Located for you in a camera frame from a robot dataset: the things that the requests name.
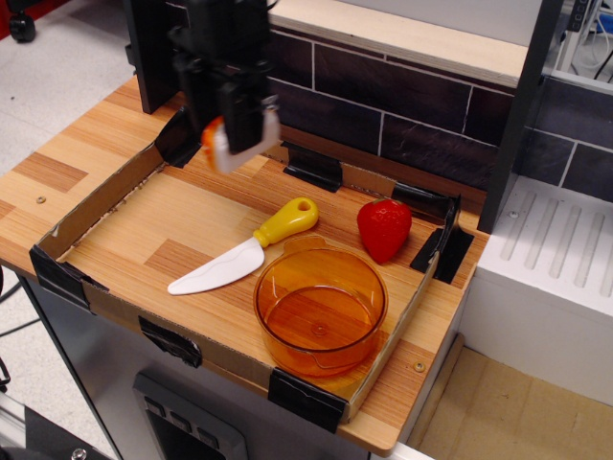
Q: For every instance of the orange transparent plastic pot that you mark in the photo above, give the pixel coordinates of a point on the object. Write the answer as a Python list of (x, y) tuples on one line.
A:
[(320, 308)]

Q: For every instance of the yellow white toy knife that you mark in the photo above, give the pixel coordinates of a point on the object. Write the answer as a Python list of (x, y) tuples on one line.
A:
[(296, 216)]

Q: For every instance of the white ribbed sink drainboard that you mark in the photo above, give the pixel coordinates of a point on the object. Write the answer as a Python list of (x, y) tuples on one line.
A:
[(540, 300)]

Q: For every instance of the light wood shelf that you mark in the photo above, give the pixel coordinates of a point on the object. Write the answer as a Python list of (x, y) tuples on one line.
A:
[(468, 55)]

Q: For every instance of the black caster wheel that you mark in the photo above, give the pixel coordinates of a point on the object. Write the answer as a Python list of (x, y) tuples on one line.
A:
[(22, 27)]

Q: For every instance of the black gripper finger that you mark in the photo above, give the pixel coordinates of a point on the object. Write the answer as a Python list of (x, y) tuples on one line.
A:
[(200, 98), (242, 109)]

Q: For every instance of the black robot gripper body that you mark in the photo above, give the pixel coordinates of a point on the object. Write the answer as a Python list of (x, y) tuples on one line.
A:
[(226, 40)]

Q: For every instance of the dark grey right post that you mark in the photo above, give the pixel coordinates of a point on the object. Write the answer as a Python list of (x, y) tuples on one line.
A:
[(510, 154)]

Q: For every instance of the red toy strawberry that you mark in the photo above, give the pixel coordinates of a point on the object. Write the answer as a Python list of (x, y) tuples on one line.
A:
[(384, 226)]

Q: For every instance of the grey oven control panel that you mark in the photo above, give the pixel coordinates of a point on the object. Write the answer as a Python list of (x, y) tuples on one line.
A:
[(183, 430)]

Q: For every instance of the white orange toy sushi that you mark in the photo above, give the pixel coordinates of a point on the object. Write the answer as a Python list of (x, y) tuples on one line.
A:
[(215, 143)]

